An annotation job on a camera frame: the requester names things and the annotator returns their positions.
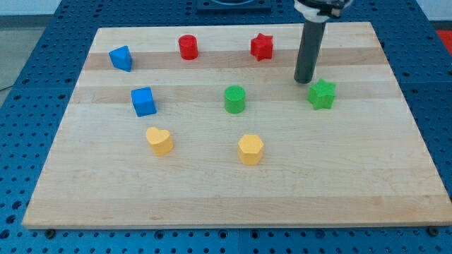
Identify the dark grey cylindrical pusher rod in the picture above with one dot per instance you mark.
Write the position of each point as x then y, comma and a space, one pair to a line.
309, 48

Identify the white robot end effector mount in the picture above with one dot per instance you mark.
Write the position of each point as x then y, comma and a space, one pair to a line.
319, 11

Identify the blue cube block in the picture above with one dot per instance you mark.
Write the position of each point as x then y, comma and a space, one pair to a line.
143, 102

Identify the green star block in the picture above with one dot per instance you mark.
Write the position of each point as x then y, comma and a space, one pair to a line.
322, 94

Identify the red star block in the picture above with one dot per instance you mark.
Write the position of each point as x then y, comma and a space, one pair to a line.
262, 47

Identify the green cylinder block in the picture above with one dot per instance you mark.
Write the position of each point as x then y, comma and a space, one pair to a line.
235, 97

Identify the yellow hexagon block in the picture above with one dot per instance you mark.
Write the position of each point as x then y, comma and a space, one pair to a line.
250, 149

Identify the red cylinder block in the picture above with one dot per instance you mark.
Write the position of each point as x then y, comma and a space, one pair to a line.
188, 47

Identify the wooden board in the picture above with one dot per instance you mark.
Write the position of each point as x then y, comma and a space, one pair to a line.
361, 163

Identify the yellow heart block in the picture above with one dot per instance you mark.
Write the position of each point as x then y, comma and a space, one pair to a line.
160, 140

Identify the blue triangle block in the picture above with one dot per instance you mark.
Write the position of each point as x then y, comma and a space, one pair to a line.
121, 58

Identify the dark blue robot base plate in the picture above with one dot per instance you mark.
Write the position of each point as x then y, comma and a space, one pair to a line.
232, 5

